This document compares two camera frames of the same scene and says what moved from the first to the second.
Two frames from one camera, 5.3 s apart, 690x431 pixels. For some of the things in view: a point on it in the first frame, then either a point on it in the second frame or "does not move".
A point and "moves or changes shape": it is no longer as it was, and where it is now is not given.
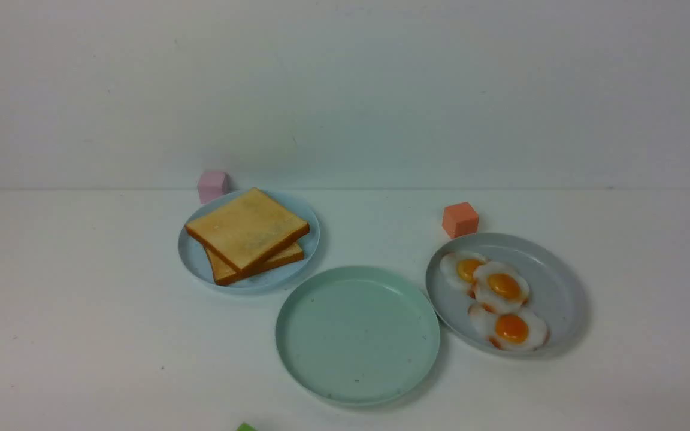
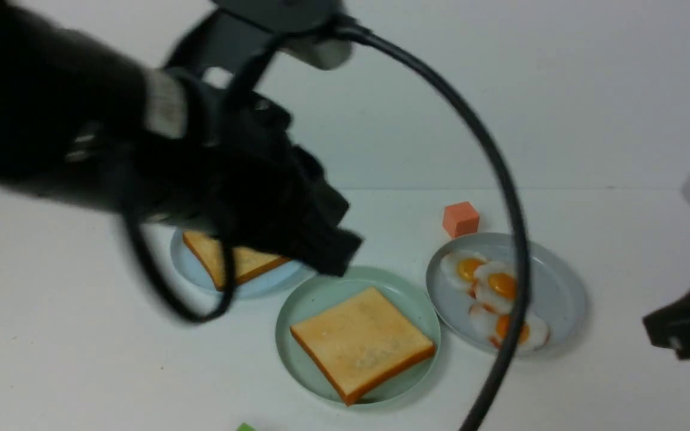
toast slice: (248, 227) moves or changes shape
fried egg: (457, 270) does not move
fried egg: (501, 288) does not move
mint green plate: (357, 336) does not move
